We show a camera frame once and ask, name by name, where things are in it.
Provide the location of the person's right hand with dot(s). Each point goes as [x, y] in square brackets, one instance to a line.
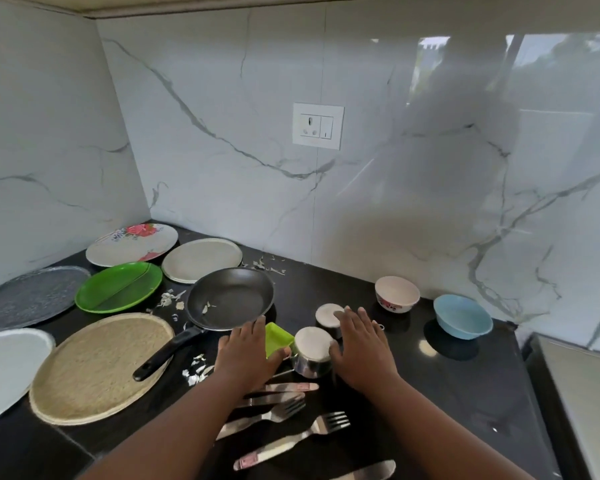
[365, 354]

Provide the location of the person's left hand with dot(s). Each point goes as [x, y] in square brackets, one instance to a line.
[245, 359]

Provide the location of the green rectangular dish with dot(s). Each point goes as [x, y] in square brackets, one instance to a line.
[276, 339]

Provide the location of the small steel cup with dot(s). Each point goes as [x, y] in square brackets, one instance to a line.
[327, 314]

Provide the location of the black frying pan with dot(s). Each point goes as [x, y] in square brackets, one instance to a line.
[230, 294]

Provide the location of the white floral bowl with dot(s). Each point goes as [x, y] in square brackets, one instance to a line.
[397, 292]

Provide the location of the light blue bowl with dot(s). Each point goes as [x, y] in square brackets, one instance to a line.
[462, 314]

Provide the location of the plain beige small plate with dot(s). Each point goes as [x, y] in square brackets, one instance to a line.
[202, 259]

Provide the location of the green plate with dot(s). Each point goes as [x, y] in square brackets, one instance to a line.
[117, 289]

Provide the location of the beige speckled round plate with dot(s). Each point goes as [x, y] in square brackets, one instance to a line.
[95, 367]

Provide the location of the white pink flower plate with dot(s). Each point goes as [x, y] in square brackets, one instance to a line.
[130, 244]

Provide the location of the grey speckled steel plate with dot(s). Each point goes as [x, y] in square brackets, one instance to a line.
[30, 297]

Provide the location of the silver dishwasher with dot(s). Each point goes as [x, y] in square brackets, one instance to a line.
[590, 394]

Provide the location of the large white plate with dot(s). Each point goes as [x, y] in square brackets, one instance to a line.
[7, 369]

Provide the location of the person's left forearm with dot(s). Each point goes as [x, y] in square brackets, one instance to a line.
[170, 439]

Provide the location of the person's right forearm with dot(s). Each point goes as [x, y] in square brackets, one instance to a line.
[440, 439]

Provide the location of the black countertop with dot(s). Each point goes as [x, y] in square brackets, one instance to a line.
[455, 384]

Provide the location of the white socket with switch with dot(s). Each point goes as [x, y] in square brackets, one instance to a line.
[319, 125]

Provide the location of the beige wall cabinet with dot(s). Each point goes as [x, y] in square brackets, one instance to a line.
[180, 3]

